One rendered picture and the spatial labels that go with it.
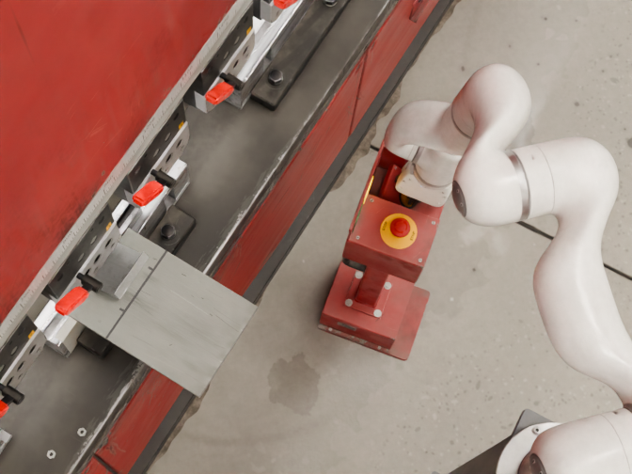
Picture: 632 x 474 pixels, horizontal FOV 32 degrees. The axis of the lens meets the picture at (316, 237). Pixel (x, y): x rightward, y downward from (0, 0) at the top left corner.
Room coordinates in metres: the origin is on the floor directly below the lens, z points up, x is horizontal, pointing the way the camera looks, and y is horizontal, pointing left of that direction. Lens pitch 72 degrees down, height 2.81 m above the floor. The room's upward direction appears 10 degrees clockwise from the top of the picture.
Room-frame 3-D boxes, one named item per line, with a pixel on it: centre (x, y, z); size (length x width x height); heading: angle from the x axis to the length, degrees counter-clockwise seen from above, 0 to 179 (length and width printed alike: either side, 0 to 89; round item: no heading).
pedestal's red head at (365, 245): (0.75, -0.16, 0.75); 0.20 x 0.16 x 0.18; 169
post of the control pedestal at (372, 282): (0.75, -0.16, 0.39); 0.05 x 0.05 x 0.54; 79
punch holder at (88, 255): (0.45, 0.37, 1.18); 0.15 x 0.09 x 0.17; 158
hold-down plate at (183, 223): (0.49, 0.30, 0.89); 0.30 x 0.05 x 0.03; 158
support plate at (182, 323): (0.42, 0.23, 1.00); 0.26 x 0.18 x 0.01; 68
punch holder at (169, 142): (0.63, 0.30, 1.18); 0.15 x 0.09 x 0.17; 158
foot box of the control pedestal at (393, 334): (0.75, -0.18, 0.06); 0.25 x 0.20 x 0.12; 79
